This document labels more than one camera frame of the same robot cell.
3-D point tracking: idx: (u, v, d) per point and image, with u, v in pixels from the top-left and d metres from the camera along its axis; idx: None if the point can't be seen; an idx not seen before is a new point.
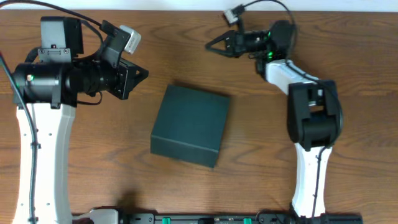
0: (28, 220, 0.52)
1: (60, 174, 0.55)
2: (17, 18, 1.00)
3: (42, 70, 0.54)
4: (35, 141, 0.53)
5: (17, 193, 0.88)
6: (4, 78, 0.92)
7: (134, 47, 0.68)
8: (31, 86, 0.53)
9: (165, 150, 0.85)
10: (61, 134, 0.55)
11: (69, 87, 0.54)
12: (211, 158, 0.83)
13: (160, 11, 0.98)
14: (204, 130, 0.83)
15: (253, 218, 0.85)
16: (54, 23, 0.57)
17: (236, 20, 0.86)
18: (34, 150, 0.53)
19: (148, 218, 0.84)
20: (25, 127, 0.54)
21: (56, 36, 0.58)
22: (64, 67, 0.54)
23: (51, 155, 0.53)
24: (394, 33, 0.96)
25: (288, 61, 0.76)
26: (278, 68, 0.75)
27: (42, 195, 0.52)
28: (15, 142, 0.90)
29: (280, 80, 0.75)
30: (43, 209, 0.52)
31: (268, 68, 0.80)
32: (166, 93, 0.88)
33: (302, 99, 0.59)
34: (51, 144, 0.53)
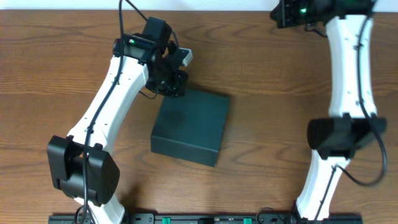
0: (85, 130, 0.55)
1: (120, 114, 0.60)
2: (20, 20, 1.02)
3: (140, 41, 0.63)
4: (118, 78, 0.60)
5: (6, 195, 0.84)
6: (10, 77, 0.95)
7: (188, 61, 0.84)
8: (130, 47, 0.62)
9: (164, 149, 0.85)
10: (135, 86, 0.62)
11: (153, 61, 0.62)
12: (212, 157, 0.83)
13: (161, 12, 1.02)
14: (211, 126, 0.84)
15: (253, 218, 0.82)
16: (157, 20, 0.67)
17: None
18: (114, 83, 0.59)
19: (148, 218, 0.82)
20: (113, 68, 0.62)
21: (153, 28, 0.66)
22: (155, 44, 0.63)
23: (124, 94, 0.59)
24: (388, 33, 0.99)
25: (362, 42, 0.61)
26: (338, 40, 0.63)
27: (107, 117, 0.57)
28: (12, 142, 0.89)
29: (335, 59, 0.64)
30: (101, 127, 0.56)
31: (332, 22, 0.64)
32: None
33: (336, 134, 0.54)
34: (126, 85, 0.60)
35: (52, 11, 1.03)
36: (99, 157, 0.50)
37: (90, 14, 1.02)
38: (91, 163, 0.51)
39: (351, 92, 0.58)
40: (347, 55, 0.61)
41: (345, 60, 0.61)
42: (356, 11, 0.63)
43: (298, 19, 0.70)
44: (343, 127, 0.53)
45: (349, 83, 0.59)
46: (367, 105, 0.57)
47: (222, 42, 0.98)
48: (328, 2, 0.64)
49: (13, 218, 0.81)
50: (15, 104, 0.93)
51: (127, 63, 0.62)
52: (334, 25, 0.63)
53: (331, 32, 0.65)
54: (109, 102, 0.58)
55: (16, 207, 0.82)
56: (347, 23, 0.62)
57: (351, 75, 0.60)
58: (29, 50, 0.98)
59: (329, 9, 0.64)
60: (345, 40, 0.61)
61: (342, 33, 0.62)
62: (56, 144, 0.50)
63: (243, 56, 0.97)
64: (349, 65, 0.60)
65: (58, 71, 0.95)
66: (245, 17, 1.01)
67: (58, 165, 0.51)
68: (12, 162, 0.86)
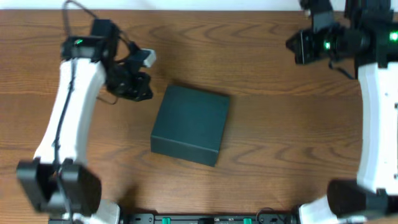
0: (51, 147, 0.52)
1: (84, 119, 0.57)
2: (20, 19, 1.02)
3: (89, 40, 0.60)
4: (71, 84, 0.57)
5: (7, 194, 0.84)
6: (11, 77, 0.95)
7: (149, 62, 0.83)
8: (79, 48, 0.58)
9: (164, 149, 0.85)
10: (92, 87, 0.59)
11: (106, 56, 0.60)
12: (212, 157, 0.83)
13: (162, 11, 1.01)
14: (209, 126, 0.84)
15: (254, 218, 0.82)
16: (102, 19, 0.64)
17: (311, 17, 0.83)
18: (69, 91, 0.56)
19: (148, 218, 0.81)
20: (64, 78, 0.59)
21: (100, 28, 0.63)
22: (104, 39, 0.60)
23: (83, 99, 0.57)
24: None
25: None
26: (375, 95, 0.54)
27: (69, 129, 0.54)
28: (12, 142, 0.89)
29: (368, 114, 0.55)
30: (66, 139, 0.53)
31: (369, 67, 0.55)
32: (166, 94, 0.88)
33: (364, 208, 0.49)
34: (83, 89, 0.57)
35: (52, 11, 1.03)
36: (71, 170, 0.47)
37: (89, 14, 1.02)
38: (65, 179, 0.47)
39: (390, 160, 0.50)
40: (385, 114, 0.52)
41: (382, 119, 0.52)
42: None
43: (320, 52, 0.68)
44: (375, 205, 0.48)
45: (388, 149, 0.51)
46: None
47: (222, 42, 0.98)
48: (364, 43, 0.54)
49: (14, 218, 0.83)
50: (15, 104, 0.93)
51: (78, 65, 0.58)
52: (372, 76, 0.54)
53: (367, 80, 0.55)
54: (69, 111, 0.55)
55: (17, 207, 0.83)
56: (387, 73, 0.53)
57: (390, 139, 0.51)
58: (28, 50, 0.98)
59: (368, 50, 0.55)
60: (384, 97, 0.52)
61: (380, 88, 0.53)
62: (24, 168, 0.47)
63: (242, 56, 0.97)
64: (388, 129, 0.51)
65: (58, 71, 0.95)
66: (247, 17, 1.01)
67: (32, 188, 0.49)
68: (12, 163, 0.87)
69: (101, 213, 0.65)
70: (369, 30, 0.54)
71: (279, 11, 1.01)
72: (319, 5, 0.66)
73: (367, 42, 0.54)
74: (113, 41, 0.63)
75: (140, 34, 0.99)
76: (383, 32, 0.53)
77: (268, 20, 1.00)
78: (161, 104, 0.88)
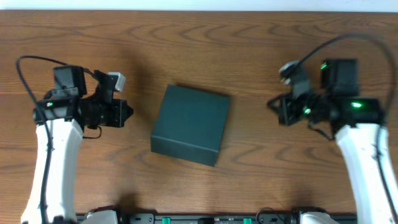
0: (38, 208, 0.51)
1: (69, 171, 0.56)
2: (20, 18, 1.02)
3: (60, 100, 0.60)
4: (50, 144, 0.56)
5: (10, 194, 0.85)
6: (12, 78, 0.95)
7: (120, 85, 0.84)
8: (53, 111, 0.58)
9: (164, 149, 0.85)
10: (73, 139, 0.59)
11: (81, 114, 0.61)
12: (211, 158, 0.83)
13: (162, 12, 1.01)
14: (209, 126, 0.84)
15: (253, 218, 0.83)
16: (64, 70, 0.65)
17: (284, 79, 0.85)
18: (48, 150, 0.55)
19: (148, 218, 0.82)
20: (41, 136, 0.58)
21: (67, 80, 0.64)
22: (74, 97, 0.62)
23: (63, 154, 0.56)
24: (390, 33, 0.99)
25: (380, 145, 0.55)
26: (355, 152, 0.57)
27: (53, 180, 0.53)
28: (13, 142, 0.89)
29: (353, 168, 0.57)
30: (53, 197, 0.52)
31: (344, 132, 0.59)
32: (166, 94, 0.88)
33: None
34: (63, 145, 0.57)
35: (51, 10, 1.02)
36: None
37: (89, 14, 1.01)
38: None
39: (378, 198, 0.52)
40: (364, 165, 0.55)
41: (363, 172, 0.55)
42: (366, 121, 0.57)
43: (301, 116, 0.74)
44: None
45: (375, 195, 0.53)
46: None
47: (222, 43, 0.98)
48: (334, 115, 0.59)
49: (16, 218, 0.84)
50: (15, 104, 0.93)
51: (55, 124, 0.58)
52: (346, 137, 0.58)
53: (343, 142, 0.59)
54: (53, 163, 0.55)
55: (17, 207, 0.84)
56: (357, 134, 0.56)
57: (374, 185, 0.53)
58: (29, 50, 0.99)
59: (336, 119, 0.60)
60: (362, 150, 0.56)
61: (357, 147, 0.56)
62: None
63: (243, 56, 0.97)
64: (369, 175, 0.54)
65: None
66: (247, 17, 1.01)
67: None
68: (13, 163, 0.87)
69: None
70: (337, 102, 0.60)
71: (280, 11, 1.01)
72: (301, 78, 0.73)
73: (337, 112, 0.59)
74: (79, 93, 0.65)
75: (140, 35, 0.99)
76: (346, 102, 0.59)
77: (269, 21, 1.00)
78: (161, 104, 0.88)
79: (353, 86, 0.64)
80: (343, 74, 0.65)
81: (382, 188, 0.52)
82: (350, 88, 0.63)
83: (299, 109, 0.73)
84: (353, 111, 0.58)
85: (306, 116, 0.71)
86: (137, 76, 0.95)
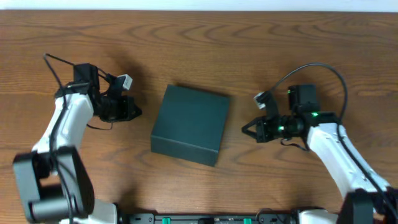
0: (46, 142, 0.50)
1: (78, 130, 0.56)
2: (19, 18, 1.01)
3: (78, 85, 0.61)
4: (66, 101, 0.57)
5: (10, 194, 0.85)
6: (12, 78, 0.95)
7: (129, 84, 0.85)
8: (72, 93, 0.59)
9: (164, 149, 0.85)
10: (85, 106, 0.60)
11: (94, 99, 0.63)
12: (211, 157, 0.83)
13: (161, 12, 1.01)
14: (210, 125, 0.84)
15: (253, 218, 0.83)
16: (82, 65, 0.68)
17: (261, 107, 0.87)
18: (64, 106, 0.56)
19: (148, 218, 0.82)
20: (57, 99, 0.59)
21: (83, 73, 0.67)
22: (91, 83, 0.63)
23: (76, 111, 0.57)
24: (390, 33, 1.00)
25: (341, 132, 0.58)
26: (322, 144, 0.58)
27: (63, 125, 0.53)
28: (13, 142, 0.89)
29: (328, 160, 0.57)
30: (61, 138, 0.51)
31: (310, 135, 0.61)
32: (166, 94, 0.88)
33: (367, 216, 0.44)
34: (77, 106, 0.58)
35: (51, 10, 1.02)
36: (64, 154, 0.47)
37: (89, 14, 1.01)
38: (61, 163, 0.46)
39: (352, 170, 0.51)
40: (333, 147, 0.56)
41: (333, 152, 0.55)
42: (326, 120, 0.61)
43: (275, 135, 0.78)
44: (367, 203, 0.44)
45: (348, 168, 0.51)
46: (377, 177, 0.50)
47: (222, 43, 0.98)
48: (300, 127, 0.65)
49: (15, 218, 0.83)
50: (15, 104, 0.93)
51: (72, 95, 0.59)
52: (311, 136, 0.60)
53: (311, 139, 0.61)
54: (63, 117, 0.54)
55: (16, 207, 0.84)
56: (324, 132, 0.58)
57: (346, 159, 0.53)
58: (28, 50, 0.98)
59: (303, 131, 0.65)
60: (327, 139, 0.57)
61: (324, 139, 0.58)
62: (22, 160, 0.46)
63: (243, 56, 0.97)
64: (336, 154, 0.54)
65: (58, 72, 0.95)
66: (247, 17, 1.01)
67: (26, 182, 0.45)
68: (13, 162, 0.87)
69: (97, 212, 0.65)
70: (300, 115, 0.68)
71: (279, 11, 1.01)
72: (272, 104, 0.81)
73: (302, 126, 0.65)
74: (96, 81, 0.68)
75: (140, 35, 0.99)
76: (307, 115, 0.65)
77: (268, 21, 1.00)
78: (161, 104, 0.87)
79: (314, 105, 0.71)
80: (305, 96, 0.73)
81: (353, 162, 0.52)
82: (312, 106, 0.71)
83: (273, 129, 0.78)
84: (316, 116, 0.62)
85: (280, 133, 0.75)
86: (137, 76, 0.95)
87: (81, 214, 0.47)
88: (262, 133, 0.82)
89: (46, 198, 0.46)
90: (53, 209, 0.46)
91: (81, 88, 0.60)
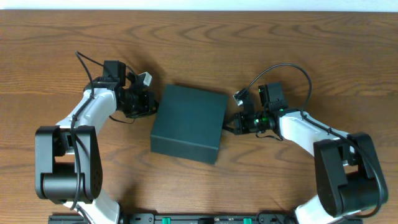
0: (69, 121, 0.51)
1: (99, 121, 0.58)
2: (18, 18, 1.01)
3: (104, 85, 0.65)
4: (93, 93, 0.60)
5: (10, 194, 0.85)
6: (12, 78, 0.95)
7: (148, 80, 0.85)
8: (98, 91, 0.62)
9: (164, 148, 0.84)
10: (109, 102, 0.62)
11: (120, 96, 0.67)
12: (212, 155, 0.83)
13: (161, 12, 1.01)
14: (211, 122, 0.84)
15: (253, 218, 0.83)
16: (111, 62, 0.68)
17: (240, 104, 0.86)
18: (91, 96, 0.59)
19: (148, 218, 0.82)
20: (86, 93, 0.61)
21: (113, 71, 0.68)
22: (119, 82, 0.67)
23: (101, 103, 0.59)
24: (390, 33, 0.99)
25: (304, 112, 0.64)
26: (291, 124, 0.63)
27: (87, 111, 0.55)
28: (13, 142, 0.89)
29: (299, 136, 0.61)
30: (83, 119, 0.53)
31: (282, 124, 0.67)
32: (165, 93, 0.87)
33: (337, 161, 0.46)
34: (102, 98, 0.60)
35: (50, 10, 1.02)
36: (83, 132, 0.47)
37: (89, 14, 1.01)
38: (78, 138, 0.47)
39: (316, 131, 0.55)
40: (299, 123, 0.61)
41: (300, 127, 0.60)
42: (290, 109, 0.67)
43: (251, 129, 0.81)
44: (333, 149, 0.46)
45: (312, 131, 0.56)
46: (337, 131, 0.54)
47: (222, 42, 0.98)
48: (272, 124, 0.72)
49: (15, 218, 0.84)
50: (15, 104, 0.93)
51: (100, 91, 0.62)
52: (283, 123, 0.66)
53: (285, 127, 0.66)
54: (89, 104, 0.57)
55: (17, 207, 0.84)
56: (290, 117, 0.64)
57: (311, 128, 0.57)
58: (28, 50, 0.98)
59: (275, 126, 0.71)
60: (294, 121, 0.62)
61: (290, 121, 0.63)
62: (41, 132, 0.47)
63: (243, 56, 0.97)
64: (302, 128, 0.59)
65: (58, 72, 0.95)
66: (246, 17, 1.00)
67: (44, 156, 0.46)
68: (13, 162, 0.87)
69: (101, 205, 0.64)
70: (271, 112, 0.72)
71: (279, 11, 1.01)
72: (249, 101, 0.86)
73: (273, 122, 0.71)
74: (122, 79, 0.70)
75: (140, 35, 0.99)
76: (276, 111, 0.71)
77: (268, 20, 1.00)
78: (163, 101, 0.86)
79: (283, 101, 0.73)
80: (274, 94, 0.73)
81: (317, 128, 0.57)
82: (281, 104, 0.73)
83: (250, 122, 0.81)
84: (283, 111, 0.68)
85: (255, 126, 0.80)
86: None
87: (88, 196, 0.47)
88: (239, 126, 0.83)
89: (60, 175, 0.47)
90: (63, 186, 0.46)
91: (109, 86, 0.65)
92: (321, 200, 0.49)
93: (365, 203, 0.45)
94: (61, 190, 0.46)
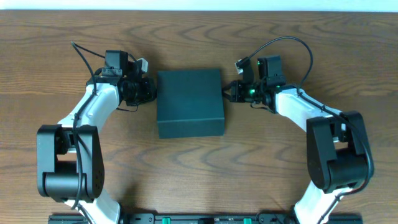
0: (71, 119, 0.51)
1: (102, 117, 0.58)
2: (18, 19, 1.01)
3: (107, 79, 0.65)
4: (96, 89, 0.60)
5: (10, 194, 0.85)
6: (11, 78, 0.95)
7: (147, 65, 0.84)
8: (101, 84, 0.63)
9: (168, 132, 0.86)
10: (112, 98, 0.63)
11: (122, 92, 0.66)
12: (220, 125, 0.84)
13: (161, 12, 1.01)
14: (209, 98, 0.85)
15: (253, 218, 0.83)
16: (113, 53, 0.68)
17: (240, 71, 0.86)
18: (94, 93, 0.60)
19: (148, 218, 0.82)
20: (89, 88, 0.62)
21: (115, 62, 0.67)
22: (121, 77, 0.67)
23: (102, 99, 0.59)
24: (389, 33, 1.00)
25: (300, 89, 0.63)
26: (288, 102, 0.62)
27: (89, 108, 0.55)
28: (13, 142, 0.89)
29: (294, 115, 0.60)
30: (85, 117, 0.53)
31: (277, 101, 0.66)
32: (161, 83, 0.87)
33: (328, 137, 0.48)
34: (104, 95, 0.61)
35: (50, 11, 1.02)
36: (85, 132, 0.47)
37: (89, 14, 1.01)
38: (81, 139, 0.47)
39: (310, 109, 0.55)
40: (295, 101, 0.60)
41: (295, 104, 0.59)
42: (286, 86, 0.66)
43: (246, 98, 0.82)
44: (324, 126, 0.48)
45: (306, 109, 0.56)
46: (331, 109, 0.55)
47: (221, 42, 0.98)
48: (268, 101, 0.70)
49: (15, 218, 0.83)
50: (15, 104, 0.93)
51: (102, 86, 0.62)
52: (278, 101, 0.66)
53: (280, 104, 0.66)
54: (92, 100, 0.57)
55: (16, 207, 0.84)
56: (285, 95, 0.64)
57: (306, 106, 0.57)
58: (28, 50, 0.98)
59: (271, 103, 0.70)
60: (290, 98, 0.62)
61: (286, 98, 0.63)
62: (43, 132, 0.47)
63: (242, 56, 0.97)
64: (298, 105, 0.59)
65: (58, 72, 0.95)
66: (246, 17, 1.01)
67: (46, 155, 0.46)
68: (13, 162, 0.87)
69: (102, 203, 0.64)
70: (268, 89, 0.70)
71: (278, 11, 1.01)
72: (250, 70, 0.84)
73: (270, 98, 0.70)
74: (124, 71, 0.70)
75: (139, 35, 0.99)
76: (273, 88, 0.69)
77: (268, 20, 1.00)
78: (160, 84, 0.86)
79: (281, 76, 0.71)
80: (273, 68, 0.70)
81: (313, 106, 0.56)
82: (278, 79, 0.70)
83: (246, 93, 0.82)
84: (280, 88, 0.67)
85: (250, 97, 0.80)
86: None
87: (89, 196, 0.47)
88: (235, 93, 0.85)
89: (61, 173, 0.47)
90: (64, 185, 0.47)
91: (112, 81, 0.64)
92: (311, 176, 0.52)
93: (352, 177, 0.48)
94: (62, 188, 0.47)
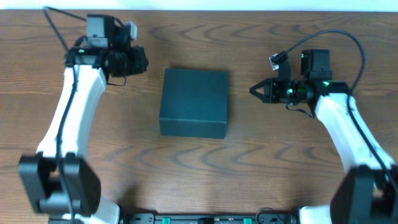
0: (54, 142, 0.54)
1: (87, 115, 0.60)
2: (20, 19, 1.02)
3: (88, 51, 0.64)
4: (75, 86, 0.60)
5: (9, 193, 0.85)
6: (12, 78, 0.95)
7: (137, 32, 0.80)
8: (81, 61, 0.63)
9: (171, 130, 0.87)
10: (93, 93, 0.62)
11: (107, 66, 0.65)
12: (221, 129, 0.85)
13: (161, 12, 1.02)
14: (209, 99, 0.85)
15: (253, 218, 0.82)
16: (96, 18, 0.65)
17: (277, 68, 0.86)
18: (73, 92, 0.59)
19: (148, 218, 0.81)
20: (68, 82, 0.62)
21: (98, 27, 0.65)
22: (105, 50, 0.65)
23: (84, 99, 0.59)
24: (389, 33, 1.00)
25: (352, 105, 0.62)
26: (333, 114, 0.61)
27: (69, 121, 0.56)
28: (12, 142, 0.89)
29: (336, 132, 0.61)
30: (68, 134, 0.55)
31: (319, 104, 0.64)
32: (168, 80, 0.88)
33: (365, 195, 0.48)
34: (85, 92, 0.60)
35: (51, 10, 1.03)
36: (71, 167, 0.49)
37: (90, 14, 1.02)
38: (66, 173, 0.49)
39: (356, 142, 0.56)
40: (342, 120, 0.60)
41: (342, 124, 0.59)
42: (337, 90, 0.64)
43: (281, 99, 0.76)
44: (367, 182, 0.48)
45: (353, 140, 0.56)
46: (377, 145, 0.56)
47: (222, 42, 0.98)
48: (310, 95, 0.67)
49: (13, 218, 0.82)
50: (15, 104, 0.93)
51: (84, 70, 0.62)
52: (321, 103, 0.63)
53: (321, 109, 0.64)
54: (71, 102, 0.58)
55: (15, 207, 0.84)
56: (334, 102, 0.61)
57: (354, 135, 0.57)
58: (28, 50, 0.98)
59: (311, 100, 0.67)
60: (337, 111, 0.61)
61: (334, 108, 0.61)
62: (24, 163, 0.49)
63: (242, 55, 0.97)
64: (346, 127, 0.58)
65: (58, 71, 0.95)
66: (247, 17, 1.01)
67: (33, 186, 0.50)
68: (13, 162, 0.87)
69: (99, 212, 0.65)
70: (311, 83, 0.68)
71: (278, 11, 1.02)
72: (286, 66, 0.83)
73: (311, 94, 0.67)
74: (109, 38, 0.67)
75: (140, 33, 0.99)
76: (319, 83, 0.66)
77: (268, 20, 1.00)
78: (166, 82, 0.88)
79: (327, 72, 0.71)
80: (319, 62, 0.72)
81: (361, 138, 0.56)
82: (324, 74, 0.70)
83: (281, 91, 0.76)
84: (328, 86, 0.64)
85: (287, 97, 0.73)
86: (137, 76, 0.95)
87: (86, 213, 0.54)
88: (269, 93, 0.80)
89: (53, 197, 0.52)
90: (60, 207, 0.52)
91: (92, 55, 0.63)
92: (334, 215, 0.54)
93: None
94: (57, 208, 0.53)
